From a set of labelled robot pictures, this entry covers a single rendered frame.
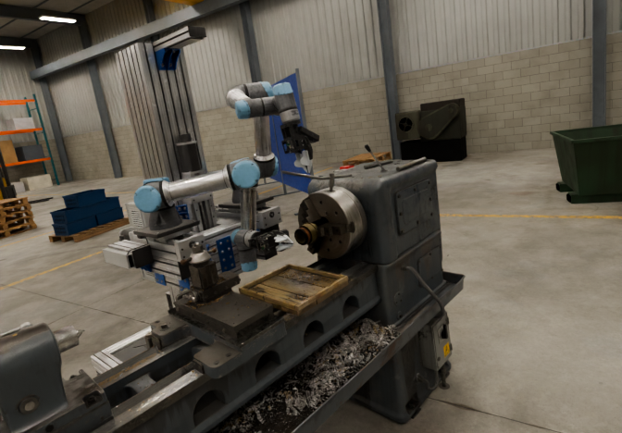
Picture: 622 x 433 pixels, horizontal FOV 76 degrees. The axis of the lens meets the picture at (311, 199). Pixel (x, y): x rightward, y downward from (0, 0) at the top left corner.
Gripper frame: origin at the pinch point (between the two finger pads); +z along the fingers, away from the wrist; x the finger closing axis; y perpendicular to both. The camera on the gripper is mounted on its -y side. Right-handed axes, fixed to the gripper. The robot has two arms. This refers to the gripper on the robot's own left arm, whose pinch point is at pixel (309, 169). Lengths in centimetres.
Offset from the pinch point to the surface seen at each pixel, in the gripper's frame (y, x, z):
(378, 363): -1, 7, 83
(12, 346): 105, -7, 22
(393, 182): -38.8, 11.2, 16.1
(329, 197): -10.9, -3.4, 13.9
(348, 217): -11.7, 3.0, 24.1
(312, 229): -0.4, -8.6, 24.9
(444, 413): -47, -2, 138
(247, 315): 48, 2, 40
